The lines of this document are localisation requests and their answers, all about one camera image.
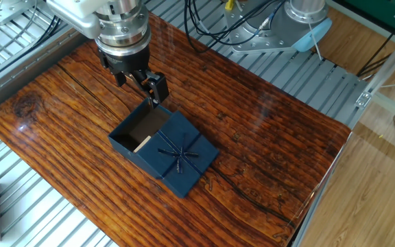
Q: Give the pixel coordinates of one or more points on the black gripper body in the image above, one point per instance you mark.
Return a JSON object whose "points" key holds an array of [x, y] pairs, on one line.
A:
{"points": [[125, 63]]}

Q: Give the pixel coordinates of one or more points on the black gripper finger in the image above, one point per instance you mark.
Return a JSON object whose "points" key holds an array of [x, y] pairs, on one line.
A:
{"points": [[158, 87], [120, 79]]}

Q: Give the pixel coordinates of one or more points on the blue gift box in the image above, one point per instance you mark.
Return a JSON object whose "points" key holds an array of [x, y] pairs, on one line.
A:
{"points": [[118, 139]]}

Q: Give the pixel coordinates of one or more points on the blue ribboned casing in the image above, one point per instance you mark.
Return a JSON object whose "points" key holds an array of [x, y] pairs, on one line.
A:
{"points": [[180, 151]]}

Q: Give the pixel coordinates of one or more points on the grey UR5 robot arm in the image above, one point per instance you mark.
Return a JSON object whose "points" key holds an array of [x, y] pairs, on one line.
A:
{"points": [[125, 31]]}

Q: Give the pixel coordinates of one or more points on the small beige card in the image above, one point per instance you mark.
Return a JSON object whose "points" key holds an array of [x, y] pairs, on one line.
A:
{"points": [[142, 144]]}

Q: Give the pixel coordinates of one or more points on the yellow connector tag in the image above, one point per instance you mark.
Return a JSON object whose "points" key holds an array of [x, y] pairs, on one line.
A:
{"points": [[229, 5]]}

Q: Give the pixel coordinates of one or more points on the wood grain table mat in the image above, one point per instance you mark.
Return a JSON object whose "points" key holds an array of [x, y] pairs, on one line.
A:
{"points": [[252, 154]]}

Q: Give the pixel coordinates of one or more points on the silver perforated mounting plate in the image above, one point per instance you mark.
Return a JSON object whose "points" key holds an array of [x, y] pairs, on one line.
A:
{"points": [[2, 10]]}

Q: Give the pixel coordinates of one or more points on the silver finned wrist camera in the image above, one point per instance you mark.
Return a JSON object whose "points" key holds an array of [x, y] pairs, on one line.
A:
{"points": [[81, 24]]}

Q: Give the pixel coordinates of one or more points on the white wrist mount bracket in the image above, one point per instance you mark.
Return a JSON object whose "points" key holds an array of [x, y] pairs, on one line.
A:
{"points": [[70, 5]]}

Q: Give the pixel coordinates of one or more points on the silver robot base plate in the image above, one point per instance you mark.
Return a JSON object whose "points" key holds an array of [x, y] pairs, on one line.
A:
{"points": [[252, 43]]}

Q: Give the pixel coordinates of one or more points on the grey metal frame rail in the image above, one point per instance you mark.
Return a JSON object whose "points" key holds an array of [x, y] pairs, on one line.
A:
{"points": [[12, 79]]}

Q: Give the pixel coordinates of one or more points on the aluminium frame post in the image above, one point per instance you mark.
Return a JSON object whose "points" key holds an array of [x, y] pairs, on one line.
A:
{"points": [[389, 61]]}

